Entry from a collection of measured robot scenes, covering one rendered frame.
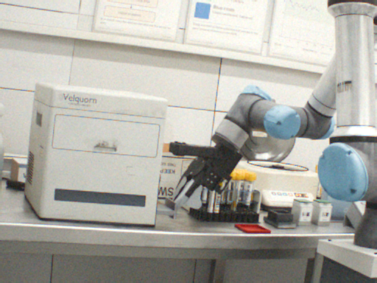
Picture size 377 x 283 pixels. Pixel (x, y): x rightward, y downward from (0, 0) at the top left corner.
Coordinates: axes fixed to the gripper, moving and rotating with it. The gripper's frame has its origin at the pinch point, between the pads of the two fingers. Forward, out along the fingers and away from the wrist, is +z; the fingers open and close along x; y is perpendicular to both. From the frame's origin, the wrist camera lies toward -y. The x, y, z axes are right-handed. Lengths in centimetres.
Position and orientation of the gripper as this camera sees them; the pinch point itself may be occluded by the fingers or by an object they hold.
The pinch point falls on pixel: (172, 205)
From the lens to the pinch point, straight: 158.9
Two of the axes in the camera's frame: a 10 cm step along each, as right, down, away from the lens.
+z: -5.6, 8.1, -1.7
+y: 7.1, 5.7, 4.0
